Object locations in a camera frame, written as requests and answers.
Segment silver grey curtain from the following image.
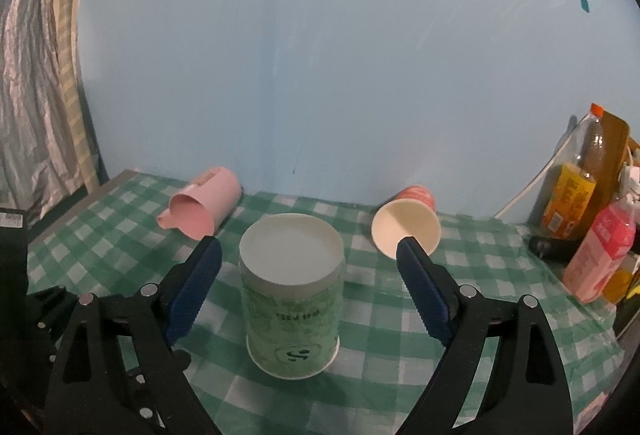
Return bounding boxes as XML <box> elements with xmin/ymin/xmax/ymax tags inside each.
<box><xmin>0</xmin><ymin>0</ymin><xmax>108</xmax><ymax>228</ymax></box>

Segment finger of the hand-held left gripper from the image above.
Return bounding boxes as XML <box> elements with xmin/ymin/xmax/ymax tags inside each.
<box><xmin>126</xmin><ymin>349</ymin><xmax>192</xmax><ymax>416</ymax></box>

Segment white cable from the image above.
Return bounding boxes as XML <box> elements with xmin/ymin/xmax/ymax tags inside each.
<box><xmin>492</xmin><ymin>115</ymin><xmax>581</xmax><ymax>221</ymax></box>

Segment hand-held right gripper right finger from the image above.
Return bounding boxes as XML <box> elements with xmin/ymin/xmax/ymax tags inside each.
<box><xmin>395</xmin><ymin>237</ymin><xmax>574</xmax><ymax>435</ymax></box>

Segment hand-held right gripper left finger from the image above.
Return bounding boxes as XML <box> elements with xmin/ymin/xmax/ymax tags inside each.
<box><xmin>44</xmin><ymin>236</ymin><xmax>224</xmax><ymax>435</ymax></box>

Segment pink plastic cup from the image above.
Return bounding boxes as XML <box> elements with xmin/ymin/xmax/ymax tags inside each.
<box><xmin>156</xmin><ymin>166</ymin><xmax>243</xmax><ymax>238</ymax></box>

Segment orange-capped drink bottle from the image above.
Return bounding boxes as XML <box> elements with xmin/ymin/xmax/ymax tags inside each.
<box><xmin>542</xmin><ymin>103</ymin><xmax>613</xmax><ymax>241</ymax></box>

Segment yellow packet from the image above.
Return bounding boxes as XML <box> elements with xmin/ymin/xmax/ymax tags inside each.
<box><xmin>604</xmin><ymin>255</ymin><xmax>638</xmax><ymax>305</ymax></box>

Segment pink drink bottle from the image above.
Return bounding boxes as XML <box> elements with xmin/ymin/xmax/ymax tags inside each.
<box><xmin>562</xmin><ymin>195</ymin><xmax>637</xmax><ymax>305</ymax></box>

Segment green checkered tablecloth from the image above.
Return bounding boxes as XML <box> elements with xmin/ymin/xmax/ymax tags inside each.
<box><xmin>25</xmin><ymin>170</ymin><xmax>626</xmax><ymax>435</ymax></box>

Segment black plug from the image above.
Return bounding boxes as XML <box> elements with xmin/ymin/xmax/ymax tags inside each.
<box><xmin>529</xmin><ymin>236</ymin><xmax>569</xmax><ymax>262</ymax></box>

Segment red and white paper cup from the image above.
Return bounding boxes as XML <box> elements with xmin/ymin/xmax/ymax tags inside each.
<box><xmin>371</xmin><ymin>185</ymin><xmax>442</xmax><ymax>260</ymax></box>

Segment green patterned paper cup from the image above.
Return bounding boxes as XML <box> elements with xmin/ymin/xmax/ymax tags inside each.
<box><xmin>238</xmin><ymin>213</ymin><xmax>346</xmax><ymax>381</ymax></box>

